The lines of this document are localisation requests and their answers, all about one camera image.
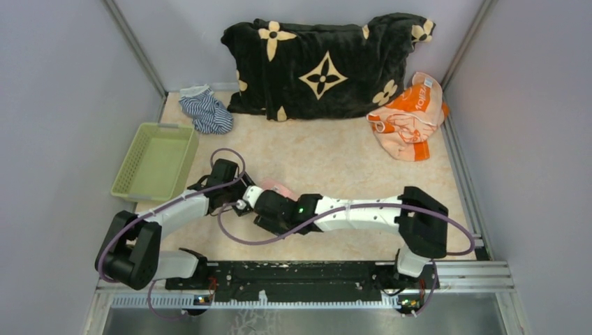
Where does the pink towel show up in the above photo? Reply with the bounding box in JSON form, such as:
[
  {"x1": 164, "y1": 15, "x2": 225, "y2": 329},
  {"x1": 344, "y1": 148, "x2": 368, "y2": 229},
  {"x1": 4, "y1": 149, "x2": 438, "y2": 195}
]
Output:
[{"x1": 260, "y1": 178, "x2": 299, "y2": 201}]

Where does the orange white towel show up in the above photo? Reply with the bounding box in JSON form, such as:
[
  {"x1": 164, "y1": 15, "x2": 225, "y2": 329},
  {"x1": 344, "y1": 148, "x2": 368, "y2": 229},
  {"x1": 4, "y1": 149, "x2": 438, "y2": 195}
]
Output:
[{"x1": 366, "y1": 72, "x2": 450, "y2": 162}]

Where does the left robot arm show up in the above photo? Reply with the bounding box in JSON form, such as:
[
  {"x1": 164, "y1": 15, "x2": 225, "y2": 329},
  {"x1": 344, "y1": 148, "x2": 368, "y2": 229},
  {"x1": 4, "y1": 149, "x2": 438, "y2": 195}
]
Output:
[{"x1": 95, "y1": 158, "x2": 254, "y2": 290}]

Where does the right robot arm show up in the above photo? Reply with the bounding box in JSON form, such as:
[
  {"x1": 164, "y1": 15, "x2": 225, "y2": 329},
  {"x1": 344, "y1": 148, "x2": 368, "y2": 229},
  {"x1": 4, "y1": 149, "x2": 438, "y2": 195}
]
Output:
[{"x1": 242, "y1": 186, "x2": 448, "y2": 288}]

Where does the green plastic basket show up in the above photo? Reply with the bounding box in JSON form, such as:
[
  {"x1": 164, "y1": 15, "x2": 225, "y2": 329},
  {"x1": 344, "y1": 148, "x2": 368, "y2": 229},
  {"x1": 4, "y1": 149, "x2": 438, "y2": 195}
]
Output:
[{"x1": 110, "y1": 123, "x2": 199, "y2": 202}]

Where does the blue striped cloth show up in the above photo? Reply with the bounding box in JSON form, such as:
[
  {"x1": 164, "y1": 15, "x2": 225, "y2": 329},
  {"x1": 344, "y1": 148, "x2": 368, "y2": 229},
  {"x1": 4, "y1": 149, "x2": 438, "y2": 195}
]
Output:
[{"x1": 179, "y1": 85, "x2": 234, "y2": 135}]

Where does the black floral pillow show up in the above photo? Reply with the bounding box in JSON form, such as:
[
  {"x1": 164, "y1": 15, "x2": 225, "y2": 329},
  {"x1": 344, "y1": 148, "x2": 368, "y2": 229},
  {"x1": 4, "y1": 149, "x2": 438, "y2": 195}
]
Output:
[{"x1": 221, "y1": 13, "x2": 436, "y2": 121}]

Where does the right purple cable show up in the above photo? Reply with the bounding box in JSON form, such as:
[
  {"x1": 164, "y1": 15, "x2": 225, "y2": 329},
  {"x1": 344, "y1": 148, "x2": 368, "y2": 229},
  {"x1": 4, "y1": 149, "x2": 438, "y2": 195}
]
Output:
[{"x1": 216, "y1": 202, "x2": 476, "y2": 317}]

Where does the purple cable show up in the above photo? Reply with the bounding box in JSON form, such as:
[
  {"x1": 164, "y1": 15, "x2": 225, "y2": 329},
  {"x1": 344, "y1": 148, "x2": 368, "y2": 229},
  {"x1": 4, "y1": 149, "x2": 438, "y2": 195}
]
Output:
[
  {"x1": 216, "y1": 202, "x2": 476, "y2": 317},
  {"x1": 97, "y1": 147, "x2": 247, "y2": 322}
]

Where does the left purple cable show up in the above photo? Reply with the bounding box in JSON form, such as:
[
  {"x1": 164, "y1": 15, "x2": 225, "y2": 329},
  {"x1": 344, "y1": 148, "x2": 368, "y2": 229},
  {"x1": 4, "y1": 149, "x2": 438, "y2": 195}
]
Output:
[{"x1": 97, "y1": 147, "x2": 247, "y2": 322}]

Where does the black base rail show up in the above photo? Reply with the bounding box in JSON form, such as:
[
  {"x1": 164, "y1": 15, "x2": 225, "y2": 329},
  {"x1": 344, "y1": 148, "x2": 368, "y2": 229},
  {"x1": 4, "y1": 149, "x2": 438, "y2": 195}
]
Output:
[{"x1": 165, "y1": 261, "x2": 439, "y2": 303}]

